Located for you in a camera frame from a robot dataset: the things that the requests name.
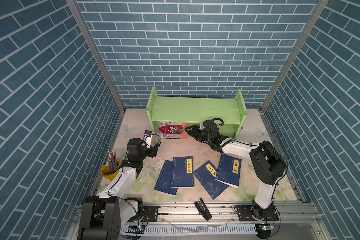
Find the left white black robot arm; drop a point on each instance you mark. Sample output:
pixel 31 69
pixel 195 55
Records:
pixel 104 214

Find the blue book far left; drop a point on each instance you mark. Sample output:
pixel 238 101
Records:
pixel 164 182

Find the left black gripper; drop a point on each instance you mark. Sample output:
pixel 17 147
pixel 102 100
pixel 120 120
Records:
pixel 153 151

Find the black stapler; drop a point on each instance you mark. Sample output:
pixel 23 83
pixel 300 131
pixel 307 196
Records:
pixel 203 209

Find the yellow pen cup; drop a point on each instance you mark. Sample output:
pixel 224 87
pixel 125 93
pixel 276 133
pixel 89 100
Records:
pixel 111 166

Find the blue book centre bottom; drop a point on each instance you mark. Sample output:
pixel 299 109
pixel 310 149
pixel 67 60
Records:
pixel 206 175

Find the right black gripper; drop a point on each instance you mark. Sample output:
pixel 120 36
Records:
pixel 193 132

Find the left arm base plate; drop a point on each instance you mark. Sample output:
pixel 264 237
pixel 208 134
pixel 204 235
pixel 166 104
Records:
pixel 145 214

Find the blue book yellow label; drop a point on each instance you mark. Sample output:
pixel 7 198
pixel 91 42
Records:
pixel 228 171
pixel 182 173

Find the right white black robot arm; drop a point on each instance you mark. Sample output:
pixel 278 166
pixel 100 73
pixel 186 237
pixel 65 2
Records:
pixel 268 164

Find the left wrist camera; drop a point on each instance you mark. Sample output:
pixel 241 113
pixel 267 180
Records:
pixel 147 139

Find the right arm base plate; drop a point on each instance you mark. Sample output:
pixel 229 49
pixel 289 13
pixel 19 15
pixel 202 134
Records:
pixel 247 213

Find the red Hamlet picture book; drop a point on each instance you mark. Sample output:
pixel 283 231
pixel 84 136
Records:
pixel 173 130

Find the green wooden two-tier shelf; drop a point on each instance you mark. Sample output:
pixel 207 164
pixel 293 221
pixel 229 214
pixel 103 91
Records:
pixel 195 111

